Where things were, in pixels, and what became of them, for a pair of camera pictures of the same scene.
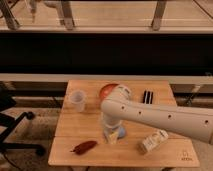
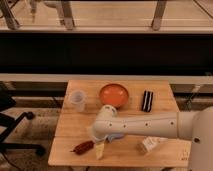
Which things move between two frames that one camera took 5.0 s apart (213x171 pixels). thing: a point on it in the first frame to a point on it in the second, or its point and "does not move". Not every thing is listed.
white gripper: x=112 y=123 to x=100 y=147
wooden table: x=80 y=139 does not move
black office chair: x=8 y=122 does not move
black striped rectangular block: x=148 y=97 does not move
